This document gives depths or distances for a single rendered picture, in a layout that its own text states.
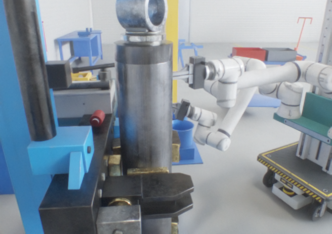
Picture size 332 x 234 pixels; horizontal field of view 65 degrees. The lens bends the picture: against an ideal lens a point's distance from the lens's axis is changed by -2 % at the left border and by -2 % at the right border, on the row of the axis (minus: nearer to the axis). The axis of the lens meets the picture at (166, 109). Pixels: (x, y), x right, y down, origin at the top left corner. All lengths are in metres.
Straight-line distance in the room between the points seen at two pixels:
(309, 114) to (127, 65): 1.84
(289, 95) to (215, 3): 10.00
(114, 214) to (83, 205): 0.12
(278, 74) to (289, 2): 11.89
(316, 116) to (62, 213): 2.05
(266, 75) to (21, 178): 1.23
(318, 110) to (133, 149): 1.72
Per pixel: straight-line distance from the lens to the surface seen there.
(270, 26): 13.08
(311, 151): 2.66
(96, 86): 1.39
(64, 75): 1.09
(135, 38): 0.92
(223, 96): 1.22
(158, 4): 1.01
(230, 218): 2.36
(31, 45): 0.87
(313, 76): 1.57
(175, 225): 1.52
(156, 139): 1.01
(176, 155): 1.26
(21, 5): 0.86
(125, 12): 0.94
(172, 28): 3.52
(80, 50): 8.00
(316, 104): 2.42
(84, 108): 1.39
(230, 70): 1.18
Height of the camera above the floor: 1.60
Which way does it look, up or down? 22 degrees down
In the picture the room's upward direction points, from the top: straight up
